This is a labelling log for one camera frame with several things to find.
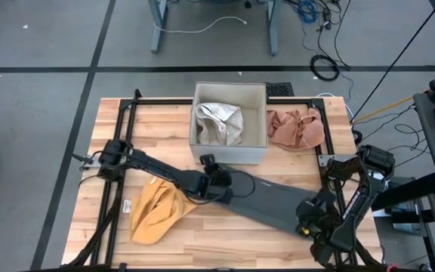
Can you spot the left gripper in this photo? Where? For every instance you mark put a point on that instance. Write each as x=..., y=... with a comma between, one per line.
x=219, y=185

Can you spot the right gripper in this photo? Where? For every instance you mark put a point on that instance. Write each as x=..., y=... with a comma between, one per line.
x=315, y=213

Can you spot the dark grey waffle towel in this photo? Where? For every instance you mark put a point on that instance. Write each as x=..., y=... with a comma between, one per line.
x=270, y=204

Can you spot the white plaid towel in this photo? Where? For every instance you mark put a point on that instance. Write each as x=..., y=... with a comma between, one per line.
x=217, y=124

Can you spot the mustard yellow towel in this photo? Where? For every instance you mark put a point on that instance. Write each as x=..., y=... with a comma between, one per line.
x=157, y=215

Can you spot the beige fabric storage box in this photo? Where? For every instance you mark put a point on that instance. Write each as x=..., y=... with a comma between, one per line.
x=255, y=121

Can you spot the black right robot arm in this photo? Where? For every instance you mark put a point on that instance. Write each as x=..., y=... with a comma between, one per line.
x=357, y=204

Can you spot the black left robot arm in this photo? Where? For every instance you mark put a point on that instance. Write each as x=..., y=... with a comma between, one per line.
x=153, y=166

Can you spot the salmon pink towel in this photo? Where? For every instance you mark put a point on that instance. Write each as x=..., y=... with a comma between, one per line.
x=297, y=130

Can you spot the red clamp knob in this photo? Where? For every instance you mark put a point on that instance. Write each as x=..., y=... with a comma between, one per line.
x=392, y=268

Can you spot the small white table sticker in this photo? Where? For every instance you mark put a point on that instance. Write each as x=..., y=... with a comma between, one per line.
x=127, y=206

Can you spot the black cart beam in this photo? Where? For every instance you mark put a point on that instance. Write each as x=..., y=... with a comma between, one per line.
x=410, y=190

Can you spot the black perforated floor mat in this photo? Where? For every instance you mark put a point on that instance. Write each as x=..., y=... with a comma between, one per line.
x=279, y=90

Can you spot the grey desk leg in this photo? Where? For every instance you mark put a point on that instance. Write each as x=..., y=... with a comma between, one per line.
x=274, y=38
x=158, y=34

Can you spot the long straight black pole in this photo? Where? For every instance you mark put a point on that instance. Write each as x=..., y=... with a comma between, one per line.
x=391, y=69

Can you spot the black power adapter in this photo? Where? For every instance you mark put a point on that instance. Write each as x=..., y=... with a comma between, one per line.
x=327, y=17

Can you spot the black metal table frame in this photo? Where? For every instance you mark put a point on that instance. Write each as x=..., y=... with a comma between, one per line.
x=157, y=101

